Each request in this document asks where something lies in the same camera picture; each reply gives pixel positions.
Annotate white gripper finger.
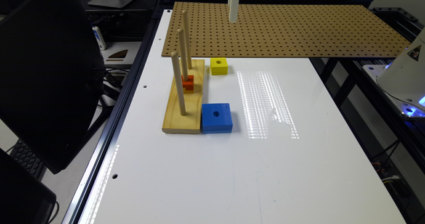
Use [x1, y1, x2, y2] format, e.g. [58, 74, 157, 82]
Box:
[228, 0, 239, 23]

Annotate yellow block with hole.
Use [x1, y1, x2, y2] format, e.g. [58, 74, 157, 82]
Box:
[210, 57, 228, 75]

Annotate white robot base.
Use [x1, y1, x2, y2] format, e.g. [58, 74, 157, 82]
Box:
[363, 31, 424, 120]

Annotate orange block on peg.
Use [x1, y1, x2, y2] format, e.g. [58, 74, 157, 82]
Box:
[181, 75, 195, 94]

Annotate blue block with hole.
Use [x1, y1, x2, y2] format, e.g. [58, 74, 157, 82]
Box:
[202, 103, 233, 134]

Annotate brown perforated pegboard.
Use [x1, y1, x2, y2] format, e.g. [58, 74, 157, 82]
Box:
[162, 2, 410, 58]

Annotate middle wooden peg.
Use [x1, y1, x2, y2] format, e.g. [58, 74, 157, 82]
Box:
[177, 28, 189, 82]

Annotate wooden peg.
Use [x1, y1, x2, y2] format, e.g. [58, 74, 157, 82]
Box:
[171, 51, 186, 116]
[177, 28, 189, 82]
[181, 10, 192, 70]

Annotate rear wooden peg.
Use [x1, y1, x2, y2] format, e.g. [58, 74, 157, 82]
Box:
[181, 10, 192, 70]

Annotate front wooden peg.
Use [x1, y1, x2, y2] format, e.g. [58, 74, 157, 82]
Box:
[171, 51, 186, 116]

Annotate white blue small device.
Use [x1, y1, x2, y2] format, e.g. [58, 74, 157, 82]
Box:
[92, 26, 106, 51]

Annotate wooden peg base board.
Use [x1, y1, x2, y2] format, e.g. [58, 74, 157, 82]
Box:
[162, 59, 205, 134]

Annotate black monitor back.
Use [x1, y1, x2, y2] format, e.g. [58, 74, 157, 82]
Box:
[1, 0, 105, 173]

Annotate black keyboard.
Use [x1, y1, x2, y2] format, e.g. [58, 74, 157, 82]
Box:
[10, 140, 46, 180]

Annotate black laptop corner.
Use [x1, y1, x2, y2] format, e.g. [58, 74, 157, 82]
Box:
[1, 151, 56, 224]

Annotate black aluminium table frame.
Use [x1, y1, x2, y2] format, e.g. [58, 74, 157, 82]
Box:
[61, 5, 173, 223]

